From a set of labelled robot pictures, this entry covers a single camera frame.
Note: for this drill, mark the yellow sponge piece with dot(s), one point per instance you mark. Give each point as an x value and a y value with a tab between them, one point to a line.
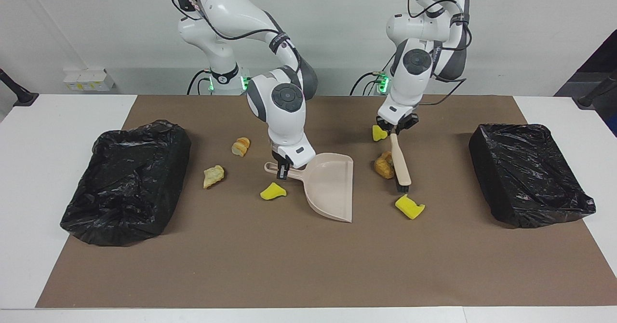
273	192
378	134
409	208

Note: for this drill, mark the black stand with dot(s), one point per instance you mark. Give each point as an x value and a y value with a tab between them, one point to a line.
19	94
595	94

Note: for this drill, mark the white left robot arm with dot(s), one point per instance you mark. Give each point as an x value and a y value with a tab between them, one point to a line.
409	82

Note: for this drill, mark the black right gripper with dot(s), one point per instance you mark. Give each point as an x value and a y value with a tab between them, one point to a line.
282	161

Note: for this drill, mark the brown oval bread roll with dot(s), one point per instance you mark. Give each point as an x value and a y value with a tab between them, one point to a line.
382	170

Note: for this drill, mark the black bag lined bin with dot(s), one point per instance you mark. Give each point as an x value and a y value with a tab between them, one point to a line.
120	188
525	173

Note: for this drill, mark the pale torn bread piece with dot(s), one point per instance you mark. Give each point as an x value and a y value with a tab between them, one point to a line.
213	176

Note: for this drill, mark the small glazed croissant piece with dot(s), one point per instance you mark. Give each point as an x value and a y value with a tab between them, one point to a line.
240	147

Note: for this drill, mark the beige hand brush black bristles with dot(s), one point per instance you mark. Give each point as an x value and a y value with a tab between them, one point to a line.
401	164

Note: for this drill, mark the beige plastic dustpan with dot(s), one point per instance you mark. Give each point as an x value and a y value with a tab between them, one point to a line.
332	188

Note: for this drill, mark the brown table mat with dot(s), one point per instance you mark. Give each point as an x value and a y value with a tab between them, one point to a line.
289	275

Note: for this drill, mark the white wall socket box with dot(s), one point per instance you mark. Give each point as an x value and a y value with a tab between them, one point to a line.
89	81

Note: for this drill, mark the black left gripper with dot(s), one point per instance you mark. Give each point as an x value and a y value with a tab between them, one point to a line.
409	120

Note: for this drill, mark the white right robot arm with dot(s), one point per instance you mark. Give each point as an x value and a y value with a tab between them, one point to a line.
284	115

